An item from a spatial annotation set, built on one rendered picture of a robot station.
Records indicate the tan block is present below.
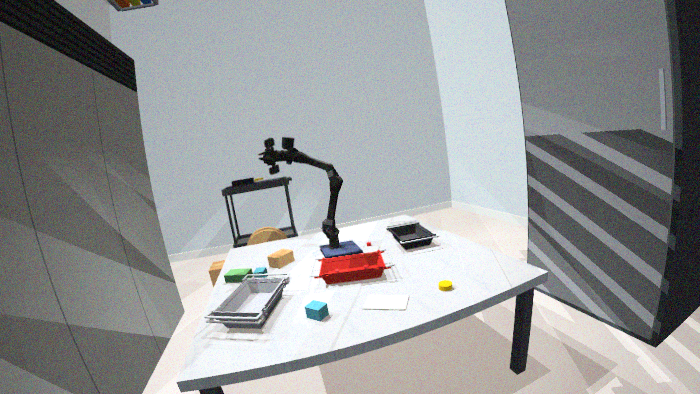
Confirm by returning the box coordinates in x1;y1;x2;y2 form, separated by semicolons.
267;249;295;269

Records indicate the yellow short cylinder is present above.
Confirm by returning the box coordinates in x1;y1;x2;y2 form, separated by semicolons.
438;281;452;291

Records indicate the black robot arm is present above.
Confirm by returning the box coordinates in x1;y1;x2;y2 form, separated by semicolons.
282;137;343;249

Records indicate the green rectangular block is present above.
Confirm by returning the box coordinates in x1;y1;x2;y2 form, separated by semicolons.
224;268;253;283

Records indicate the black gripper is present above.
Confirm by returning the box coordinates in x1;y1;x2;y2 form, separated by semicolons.
258;137;286;175

